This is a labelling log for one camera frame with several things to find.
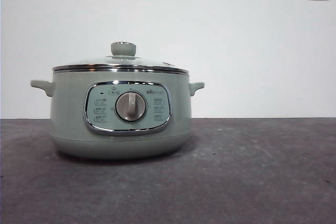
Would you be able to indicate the pale green electric pot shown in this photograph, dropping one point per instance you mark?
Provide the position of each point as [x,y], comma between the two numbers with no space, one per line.
[68,119]

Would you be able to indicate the glass pot lid with knob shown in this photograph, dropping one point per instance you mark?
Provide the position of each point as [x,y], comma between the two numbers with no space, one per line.
[123,48]

